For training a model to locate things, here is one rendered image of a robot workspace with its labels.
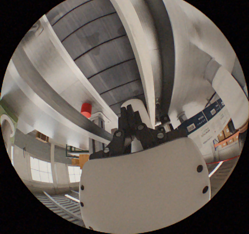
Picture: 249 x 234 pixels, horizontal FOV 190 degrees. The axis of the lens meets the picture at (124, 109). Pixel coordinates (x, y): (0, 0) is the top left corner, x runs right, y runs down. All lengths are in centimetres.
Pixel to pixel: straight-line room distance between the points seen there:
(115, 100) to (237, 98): 30
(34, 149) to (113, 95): 556
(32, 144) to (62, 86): 542
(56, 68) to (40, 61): 6
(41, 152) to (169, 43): 585
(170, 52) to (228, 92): 17
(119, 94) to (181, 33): 17
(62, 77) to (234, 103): 40
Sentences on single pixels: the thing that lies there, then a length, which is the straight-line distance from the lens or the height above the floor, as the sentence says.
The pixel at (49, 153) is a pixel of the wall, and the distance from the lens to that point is 601.
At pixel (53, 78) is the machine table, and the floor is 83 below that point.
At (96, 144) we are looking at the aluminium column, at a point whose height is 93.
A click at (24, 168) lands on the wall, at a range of 559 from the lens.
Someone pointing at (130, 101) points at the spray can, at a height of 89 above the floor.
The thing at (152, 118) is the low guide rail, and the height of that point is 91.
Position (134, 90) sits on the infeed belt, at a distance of 15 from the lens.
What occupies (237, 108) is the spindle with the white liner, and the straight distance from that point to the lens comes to 25.
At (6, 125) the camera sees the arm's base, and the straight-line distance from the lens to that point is 74.
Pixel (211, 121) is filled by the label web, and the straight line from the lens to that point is 42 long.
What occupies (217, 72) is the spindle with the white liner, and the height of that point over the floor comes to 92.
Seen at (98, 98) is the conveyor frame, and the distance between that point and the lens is 16.
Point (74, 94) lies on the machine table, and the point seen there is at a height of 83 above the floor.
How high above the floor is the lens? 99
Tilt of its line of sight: 36 degrees down
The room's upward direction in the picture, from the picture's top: 167 degrees clockwise
